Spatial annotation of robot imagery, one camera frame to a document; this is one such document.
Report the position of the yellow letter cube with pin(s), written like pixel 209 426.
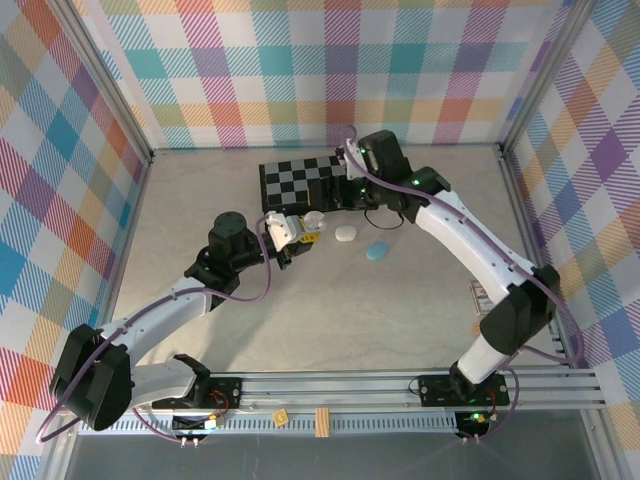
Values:
pixel 281 417

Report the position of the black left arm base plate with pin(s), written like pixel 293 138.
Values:
pixel 227 395

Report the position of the aluminium frame post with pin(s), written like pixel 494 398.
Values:
pixel 107 80
pixel 540 80

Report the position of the slim aluminium frame rail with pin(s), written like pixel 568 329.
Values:
pixel 134 210
pixel 525 220

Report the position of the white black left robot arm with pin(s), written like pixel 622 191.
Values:
pixel 90 380

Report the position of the light wooden plank block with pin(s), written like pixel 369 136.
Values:
pixel 322 422

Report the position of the black grey folding chessboard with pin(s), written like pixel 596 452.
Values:
pixel 285 185

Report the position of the wide aluminium frame rail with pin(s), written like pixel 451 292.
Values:
pixel 325 390

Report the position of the white earbud charging case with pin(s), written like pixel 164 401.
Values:
pixel 346 234
pixel 315 221

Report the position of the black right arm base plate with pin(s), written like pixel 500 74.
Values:
pixel 435 395

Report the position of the playing card box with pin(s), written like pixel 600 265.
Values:
pixel 481 300

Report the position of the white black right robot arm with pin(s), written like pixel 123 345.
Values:
pixel 465 240

